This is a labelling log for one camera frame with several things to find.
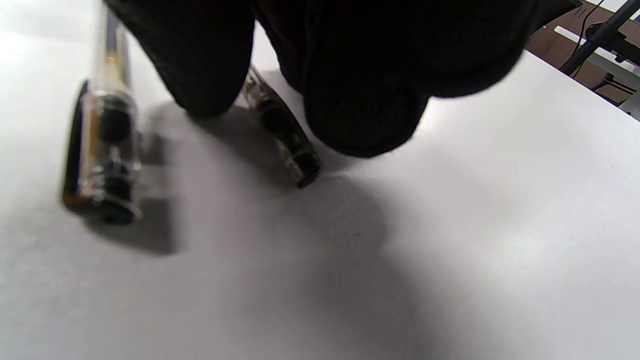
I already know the person's right hand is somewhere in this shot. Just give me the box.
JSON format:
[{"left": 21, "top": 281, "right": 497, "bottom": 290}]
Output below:
[{"left": 102, "top": 0, "right": 576, "bottom": 158}]

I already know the clear black gel pen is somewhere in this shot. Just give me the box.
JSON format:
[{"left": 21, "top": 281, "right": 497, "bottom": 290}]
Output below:
[
  {"left": 240, "top": 65, "right": 322, "bottom": 189},
  {"left": 61, "top": 0, "right": 145, "bottom": 226}
]

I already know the black metal stand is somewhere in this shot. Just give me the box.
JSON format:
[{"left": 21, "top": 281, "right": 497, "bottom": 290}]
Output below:
[{"left": 559, "top": 0, "right": 640, "bottom": 106}]

